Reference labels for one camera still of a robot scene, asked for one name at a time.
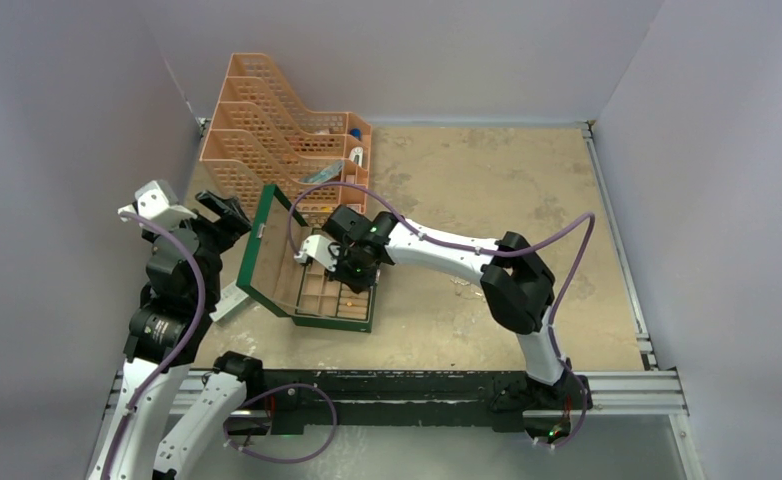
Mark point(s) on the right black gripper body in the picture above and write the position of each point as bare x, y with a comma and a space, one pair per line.
353, 270

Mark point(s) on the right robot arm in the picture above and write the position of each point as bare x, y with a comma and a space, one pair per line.
517, 284

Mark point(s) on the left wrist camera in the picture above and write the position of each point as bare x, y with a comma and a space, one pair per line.
157, 202

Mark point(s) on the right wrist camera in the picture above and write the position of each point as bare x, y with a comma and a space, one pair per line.
318, 248

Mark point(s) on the peach mesh file organizer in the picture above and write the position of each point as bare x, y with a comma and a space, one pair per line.
262, 133

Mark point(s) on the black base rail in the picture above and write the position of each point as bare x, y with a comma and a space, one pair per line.
503, 401

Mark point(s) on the white paper card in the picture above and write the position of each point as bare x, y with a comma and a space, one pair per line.
232, 300

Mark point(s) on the silver stapler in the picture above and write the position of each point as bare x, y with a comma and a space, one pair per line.
357, 156

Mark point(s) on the green jewelry box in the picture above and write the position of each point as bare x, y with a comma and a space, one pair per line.
271, 276

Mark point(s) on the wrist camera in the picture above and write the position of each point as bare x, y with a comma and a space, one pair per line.
157, 202
318, 248

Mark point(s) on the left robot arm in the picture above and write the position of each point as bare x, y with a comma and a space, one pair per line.
182, 291

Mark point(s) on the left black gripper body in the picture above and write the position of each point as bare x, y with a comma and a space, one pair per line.
217, 236

